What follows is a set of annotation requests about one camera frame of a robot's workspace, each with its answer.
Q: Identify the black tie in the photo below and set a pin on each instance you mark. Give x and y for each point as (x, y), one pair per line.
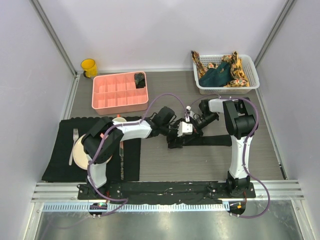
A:
(197, 140)

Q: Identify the orange floral tie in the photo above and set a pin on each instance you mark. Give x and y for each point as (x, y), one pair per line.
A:
(201, 68)

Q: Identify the dark teal tie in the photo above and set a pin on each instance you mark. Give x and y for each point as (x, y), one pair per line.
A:
(216, 78)

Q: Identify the silver fork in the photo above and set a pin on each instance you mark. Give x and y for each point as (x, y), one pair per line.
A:
(75, 137)

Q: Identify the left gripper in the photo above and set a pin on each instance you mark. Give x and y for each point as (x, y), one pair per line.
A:
(171, 140)

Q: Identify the slotted cable duct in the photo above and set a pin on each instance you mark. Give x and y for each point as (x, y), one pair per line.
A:
(94, 207)

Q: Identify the black placemat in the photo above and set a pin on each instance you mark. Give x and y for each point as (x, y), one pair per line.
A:
(59, 170)

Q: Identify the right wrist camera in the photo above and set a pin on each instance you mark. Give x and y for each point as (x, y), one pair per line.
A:
(190, 113)

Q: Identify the rolled dark tie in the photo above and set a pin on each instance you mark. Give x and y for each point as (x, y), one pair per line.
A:
(140, 80)

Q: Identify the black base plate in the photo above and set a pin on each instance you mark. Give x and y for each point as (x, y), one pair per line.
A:
(173, 192)

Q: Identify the yellow floral tie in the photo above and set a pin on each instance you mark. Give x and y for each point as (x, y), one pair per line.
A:
(238, 76)

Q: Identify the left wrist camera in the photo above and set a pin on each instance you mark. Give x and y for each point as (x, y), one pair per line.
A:
(184, 128)

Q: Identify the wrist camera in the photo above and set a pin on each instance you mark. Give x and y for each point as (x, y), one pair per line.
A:
(184, 128)
(190, 113)

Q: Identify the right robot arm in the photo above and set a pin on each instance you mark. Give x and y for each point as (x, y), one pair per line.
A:
(241, 121)

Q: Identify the orange mug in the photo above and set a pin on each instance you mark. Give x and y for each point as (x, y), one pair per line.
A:
(119, 119)

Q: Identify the pink divided organizer box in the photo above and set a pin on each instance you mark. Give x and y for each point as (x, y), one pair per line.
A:
(117, 93)

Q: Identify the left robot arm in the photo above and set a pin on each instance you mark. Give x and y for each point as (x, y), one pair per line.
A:
(102, 140)

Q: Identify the pink cream plate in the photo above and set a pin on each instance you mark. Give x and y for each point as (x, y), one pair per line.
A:
(80, 158)

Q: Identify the yellow cup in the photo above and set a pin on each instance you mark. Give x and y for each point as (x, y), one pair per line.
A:
(90, 69)

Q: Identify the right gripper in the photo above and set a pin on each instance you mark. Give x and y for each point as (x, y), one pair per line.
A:
(198, 131)

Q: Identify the silver knife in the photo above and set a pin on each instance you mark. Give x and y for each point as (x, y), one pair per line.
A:
(121, 154)

